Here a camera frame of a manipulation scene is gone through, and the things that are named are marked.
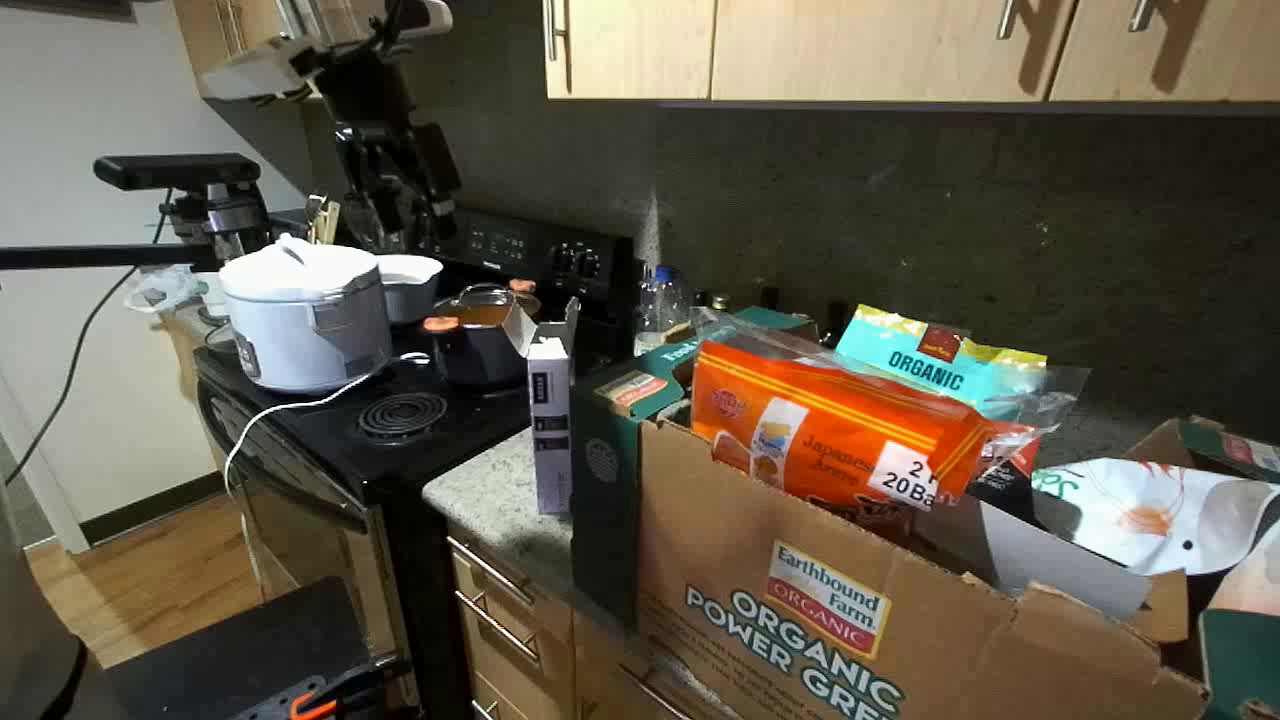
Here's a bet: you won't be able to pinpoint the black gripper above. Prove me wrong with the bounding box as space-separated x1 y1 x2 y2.
333 118 467 260

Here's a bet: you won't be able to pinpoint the tall white printed box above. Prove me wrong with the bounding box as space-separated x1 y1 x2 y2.
520 295 589 522

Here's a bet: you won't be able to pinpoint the green cardboard produce box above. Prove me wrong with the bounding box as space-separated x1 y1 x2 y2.
568 302 1280 720

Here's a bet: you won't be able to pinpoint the white cooking pot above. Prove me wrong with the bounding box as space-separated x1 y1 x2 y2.
373 250 449 327

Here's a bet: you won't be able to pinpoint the white rice cooker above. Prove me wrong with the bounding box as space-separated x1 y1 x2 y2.
216 230 399 400

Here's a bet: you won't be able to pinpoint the black stove top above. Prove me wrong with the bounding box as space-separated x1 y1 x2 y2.
216 346 439 498

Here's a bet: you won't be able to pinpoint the black kitchen stove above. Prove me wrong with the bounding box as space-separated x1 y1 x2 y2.
197 203 645 720

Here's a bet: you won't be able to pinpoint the large clear blue-capped bottle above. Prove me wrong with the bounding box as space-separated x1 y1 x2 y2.
635 254 695 350

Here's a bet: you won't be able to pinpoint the wooden lower cabinet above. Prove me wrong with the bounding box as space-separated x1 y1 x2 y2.
443 528 698 720

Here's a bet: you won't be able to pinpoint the wooden cabinet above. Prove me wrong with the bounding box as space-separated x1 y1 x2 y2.
443 528 698 720
541 0 1280 109

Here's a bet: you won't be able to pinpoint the orange plastic bread bag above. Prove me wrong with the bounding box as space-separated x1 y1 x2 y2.
687 331 1044 515

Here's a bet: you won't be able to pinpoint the black cart orange clamps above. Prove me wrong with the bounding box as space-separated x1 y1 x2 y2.
0 573 418 720

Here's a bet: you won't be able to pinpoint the wooden upper cabinet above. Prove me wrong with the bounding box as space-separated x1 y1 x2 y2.
541 0 1280 109

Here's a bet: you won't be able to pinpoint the teal organic food bag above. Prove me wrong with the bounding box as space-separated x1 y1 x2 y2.
830 301 1056 413

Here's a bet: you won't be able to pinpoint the white printed plastic bag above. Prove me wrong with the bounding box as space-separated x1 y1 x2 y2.
1026 453 1280 579

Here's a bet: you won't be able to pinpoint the black pot orange handles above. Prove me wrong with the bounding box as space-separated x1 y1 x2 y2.
418 277 541 391

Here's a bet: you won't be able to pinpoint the black camera stand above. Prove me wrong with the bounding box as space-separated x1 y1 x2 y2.
159 185 270 264

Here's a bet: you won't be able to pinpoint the black camera bar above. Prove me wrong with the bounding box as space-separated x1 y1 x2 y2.
90 148 264 193

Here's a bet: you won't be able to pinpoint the thin black cable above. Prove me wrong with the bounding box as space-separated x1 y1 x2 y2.
0 194 171 492

